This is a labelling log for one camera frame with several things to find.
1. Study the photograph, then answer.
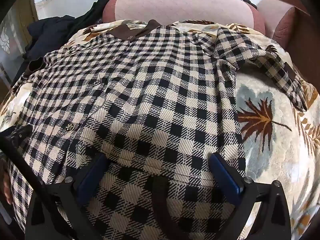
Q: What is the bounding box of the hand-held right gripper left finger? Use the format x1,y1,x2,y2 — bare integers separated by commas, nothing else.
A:
25,152,110,240

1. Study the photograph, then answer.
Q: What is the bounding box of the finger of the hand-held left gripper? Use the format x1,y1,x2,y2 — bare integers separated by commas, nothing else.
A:
0,124,33,142

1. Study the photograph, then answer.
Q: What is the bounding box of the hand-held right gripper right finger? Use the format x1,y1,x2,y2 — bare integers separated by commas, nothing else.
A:
209,152,292,240

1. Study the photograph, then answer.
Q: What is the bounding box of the black and cream checked shirt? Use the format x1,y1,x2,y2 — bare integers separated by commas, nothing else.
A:
9,20,308,240

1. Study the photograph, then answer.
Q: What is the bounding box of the person's left hand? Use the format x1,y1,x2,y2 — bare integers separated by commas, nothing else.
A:
0,164,13,205

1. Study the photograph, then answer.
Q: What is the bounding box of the cream leaf print blanket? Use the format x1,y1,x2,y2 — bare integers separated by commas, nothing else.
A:
0,19,320,240

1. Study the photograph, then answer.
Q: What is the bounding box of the navy garment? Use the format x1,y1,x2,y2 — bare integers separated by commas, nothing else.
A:
23,15,84,64

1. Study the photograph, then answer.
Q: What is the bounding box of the black garment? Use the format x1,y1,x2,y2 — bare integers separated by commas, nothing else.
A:
72,0,118,29

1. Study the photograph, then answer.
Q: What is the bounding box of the short pink sofa cushion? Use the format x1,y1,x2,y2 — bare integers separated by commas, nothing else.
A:
256,0,297,49

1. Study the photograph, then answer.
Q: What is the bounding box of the long pink sofa cushion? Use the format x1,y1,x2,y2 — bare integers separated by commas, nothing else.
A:
102,0,265,34

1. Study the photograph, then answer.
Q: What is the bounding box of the glass door with wooden frame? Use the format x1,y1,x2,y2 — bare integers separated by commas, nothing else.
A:
0,0,38,90

